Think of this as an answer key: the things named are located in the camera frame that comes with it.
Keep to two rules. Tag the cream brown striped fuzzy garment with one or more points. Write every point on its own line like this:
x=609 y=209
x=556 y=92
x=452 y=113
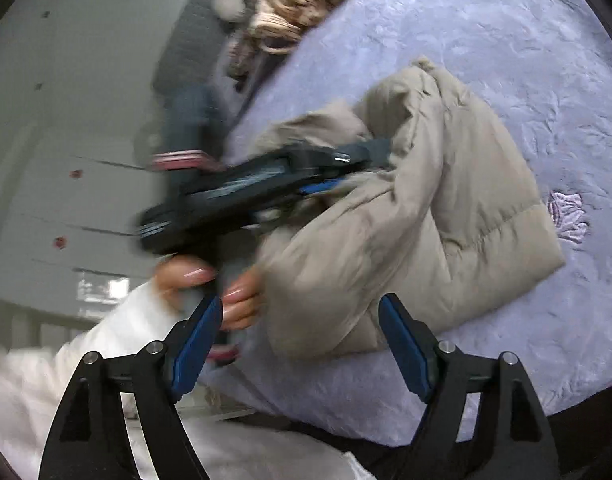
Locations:
x=273 y=27

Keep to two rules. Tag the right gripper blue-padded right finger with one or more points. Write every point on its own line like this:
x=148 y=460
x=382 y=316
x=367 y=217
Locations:
x=483 y=419

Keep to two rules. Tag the person's left hand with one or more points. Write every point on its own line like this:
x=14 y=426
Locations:
x=241 y=301

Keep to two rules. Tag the white sleeved left forearm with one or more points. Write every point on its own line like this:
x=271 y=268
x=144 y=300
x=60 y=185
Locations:
x=33 y=381

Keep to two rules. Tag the grey quilted pillow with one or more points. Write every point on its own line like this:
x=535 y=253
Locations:
x=197 y=53

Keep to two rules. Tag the beige quilted puffer jacket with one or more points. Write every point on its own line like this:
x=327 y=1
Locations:
x=455 y=226

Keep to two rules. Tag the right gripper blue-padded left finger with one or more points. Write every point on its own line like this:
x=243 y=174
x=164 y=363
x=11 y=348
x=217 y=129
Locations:
x=89 y=439

